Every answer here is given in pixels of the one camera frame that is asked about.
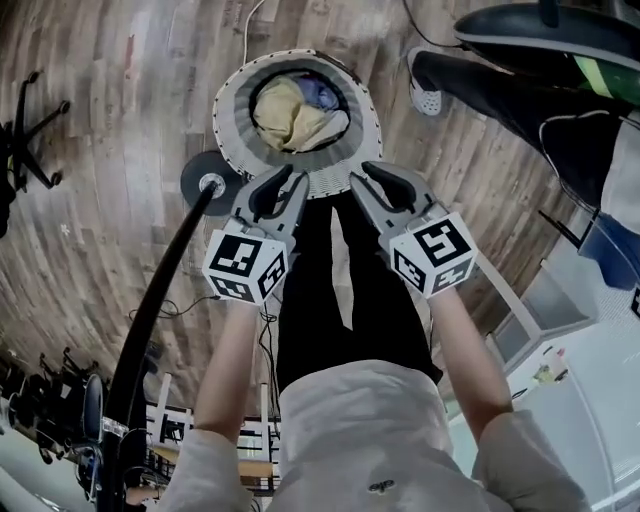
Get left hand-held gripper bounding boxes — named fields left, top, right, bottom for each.
left=202, top=163, right=310, bottom=306

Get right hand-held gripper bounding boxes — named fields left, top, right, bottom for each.
left=348, top=160, right=479, bottom=300

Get cream yellow garment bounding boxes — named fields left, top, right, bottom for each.
left=252, top=74, right=351, bottom=154

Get lavender and white clothes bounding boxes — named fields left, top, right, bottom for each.
left=294, top=73, right=351, bottom=136

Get black stand with round base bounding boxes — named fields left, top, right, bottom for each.
left=82, top=149, right=242, bottom=512

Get person's left forearm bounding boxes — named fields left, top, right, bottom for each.
left=192, top=294, right=264, bottom=436

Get person's right forearm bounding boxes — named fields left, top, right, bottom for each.
left=429, top=284, right=514, bottom=441

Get white woven laundry basket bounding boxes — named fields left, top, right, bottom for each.
left=212, top=48, right=384, bottom=201

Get person's black trousers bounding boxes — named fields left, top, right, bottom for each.
left=274, top=192, right=445, bottom=396

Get black standing fan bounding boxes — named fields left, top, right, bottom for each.
left=452, top=0, right=640, bottom=61

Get blue plastic tub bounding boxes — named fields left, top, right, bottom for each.
left=577, top=209, right=640, bottom=291

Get person's white shirt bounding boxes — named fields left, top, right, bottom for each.
left=149, top=359, right=596, bottom=512

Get white desk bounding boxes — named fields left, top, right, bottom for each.
left=447, top=259, right=640, bottom=506

